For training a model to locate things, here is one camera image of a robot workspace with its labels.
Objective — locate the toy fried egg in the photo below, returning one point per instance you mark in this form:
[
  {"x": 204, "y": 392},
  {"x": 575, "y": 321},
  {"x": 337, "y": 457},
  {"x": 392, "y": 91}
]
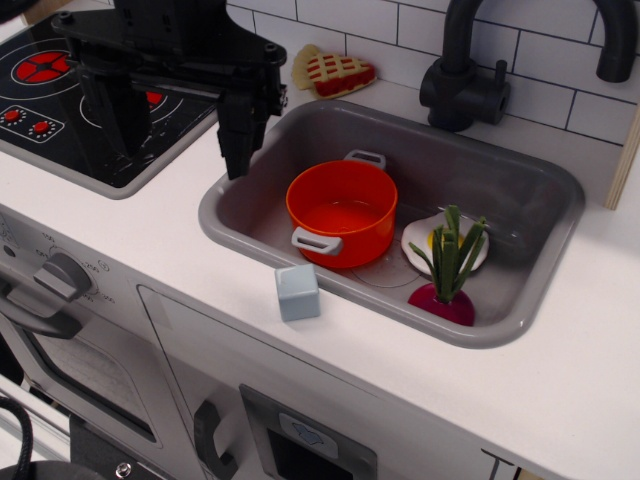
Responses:
[{"x": 420, "y": 234}]

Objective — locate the orange toy pot grey handles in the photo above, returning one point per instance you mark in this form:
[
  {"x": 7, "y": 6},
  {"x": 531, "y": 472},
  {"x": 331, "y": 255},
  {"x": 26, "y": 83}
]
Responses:
[{"x": 343, "y": 211}]

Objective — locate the black toy faucet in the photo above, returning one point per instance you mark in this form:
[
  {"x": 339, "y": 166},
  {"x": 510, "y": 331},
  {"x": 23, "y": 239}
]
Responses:
[{"x": 457, "y": 95}]

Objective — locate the purple toy beet green leaves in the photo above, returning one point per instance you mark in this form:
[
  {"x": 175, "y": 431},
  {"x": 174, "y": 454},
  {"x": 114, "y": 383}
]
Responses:
[{"x": 443, "y": 296}]

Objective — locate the toy dishwasher control panel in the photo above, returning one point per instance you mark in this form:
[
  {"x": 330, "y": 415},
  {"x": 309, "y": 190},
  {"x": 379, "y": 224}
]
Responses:
[{"x": 291, "y": 445}]

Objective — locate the toy pie slice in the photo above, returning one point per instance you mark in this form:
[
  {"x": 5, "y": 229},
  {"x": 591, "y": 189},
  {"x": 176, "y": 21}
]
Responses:
[{"x": 329, "y": 75}]

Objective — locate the black toy stovetop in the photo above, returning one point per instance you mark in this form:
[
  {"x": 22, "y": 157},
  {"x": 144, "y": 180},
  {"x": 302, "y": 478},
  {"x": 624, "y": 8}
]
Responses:
[{"x": 46, "y": 121}]

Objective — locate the black cabinet door handle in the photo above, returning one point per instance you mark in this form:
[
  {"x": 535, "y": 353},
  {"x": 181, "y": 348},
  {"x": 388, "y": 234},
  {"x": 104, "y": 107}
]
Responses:
[{"x": 206, "y": 421}]

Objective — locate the grey toy sink basin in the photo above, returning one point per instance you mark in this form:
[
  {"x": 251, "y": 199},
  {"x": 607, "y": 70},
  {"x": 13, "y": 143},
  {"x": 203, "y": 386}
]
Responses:
[{"x": 531, "y": 207}]

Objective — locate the toy oven door window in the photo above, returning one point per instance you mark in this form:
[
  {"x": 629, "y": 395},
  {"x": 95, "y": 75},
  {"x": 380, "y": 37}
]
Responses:
[{"x": 88, "y": 382}]

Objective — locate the light blue cube block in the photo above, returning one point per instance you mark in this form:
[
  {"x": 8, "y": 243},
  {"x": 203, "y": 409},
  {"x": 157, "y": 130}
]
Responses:
[{"x": 298, "y": 292}]

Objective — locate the grey oven knob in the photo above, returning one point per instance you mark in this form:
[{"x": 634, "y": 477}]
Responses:
[{"x": 64, "y": 277}]

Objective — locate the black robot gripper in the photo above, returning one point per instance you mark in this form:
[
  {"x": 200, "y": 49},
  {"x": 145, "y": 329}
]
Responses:
[{"x": 190, "y": 47}]

